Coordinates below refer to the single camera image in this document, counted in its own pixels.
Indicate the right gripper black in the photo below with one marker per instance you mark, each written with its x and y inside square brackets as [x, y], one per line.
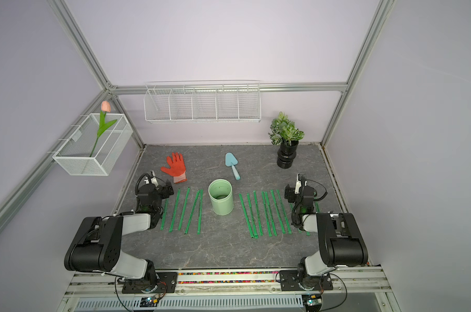
[290, 194]

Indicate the thirteenth green straw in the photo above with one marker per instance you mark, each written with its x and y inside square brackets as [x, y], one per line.
[192, 213]

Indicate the white mesh side basket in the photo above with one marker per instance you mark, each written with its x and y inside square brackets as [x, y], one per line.
[73, 155]

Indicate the twelfth green straw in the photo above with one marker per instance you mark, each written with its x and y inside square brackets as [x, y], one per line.
[198, 229]

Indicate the pink artificial tulip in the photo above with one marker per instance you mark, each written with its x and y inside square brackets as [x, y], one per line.
[103, 124]

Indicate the light blue garden trowel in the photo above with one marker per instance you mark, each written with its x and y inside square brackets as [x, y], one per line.
[231, 161]

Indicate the fourteenth green straw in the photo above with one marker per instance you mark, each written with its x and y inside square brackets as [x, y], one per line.
[185, 202]

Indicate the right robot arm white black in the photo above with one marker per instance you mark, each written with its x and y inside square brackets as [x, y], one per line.
[340, 242]

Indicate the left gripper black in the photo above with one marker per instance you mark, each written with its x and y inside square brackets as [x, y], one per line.
[163, 190]

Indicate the sixteenth green straw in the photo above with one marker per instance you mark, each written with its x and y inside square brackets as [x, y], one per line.
[164, 214]

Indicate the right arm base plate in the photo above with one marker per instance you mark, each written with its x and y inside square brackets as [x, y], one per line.
[292, 280]

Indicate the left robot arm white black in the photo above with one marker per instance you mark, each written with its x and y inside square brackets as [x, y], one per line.
[96, 246]

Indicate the white vented cable duct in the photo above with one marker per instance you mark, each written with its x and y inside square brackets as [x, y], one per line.
[191, 303]

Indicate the white wire wall shelf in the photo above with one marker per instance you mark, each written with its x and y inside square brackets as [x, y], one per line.
[202, 101]

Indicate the light green metal cup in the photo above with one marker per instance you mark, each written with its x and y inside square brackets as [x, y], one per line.
[221, 196]

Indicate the aluminium front rail frame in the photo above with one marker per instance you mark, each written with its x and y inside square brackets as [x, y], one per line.
[355, 289]

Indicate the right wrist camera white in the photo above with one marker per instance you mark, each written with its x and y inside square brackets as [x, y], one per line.
[298, 184]

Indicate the green plant in black pot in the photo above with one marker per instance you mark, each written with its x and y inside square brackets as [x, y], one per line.
[286, 135]

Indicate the fifteenth green straw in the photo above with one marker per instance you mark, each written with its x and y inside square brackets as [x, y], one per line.
[173, 218]

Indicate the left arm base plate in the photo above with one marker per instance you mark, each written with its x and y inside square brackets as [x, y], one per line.
[164, 282]

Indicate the red work glove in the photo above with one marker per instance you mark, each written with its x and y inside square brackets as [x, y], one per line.
[176, 168]

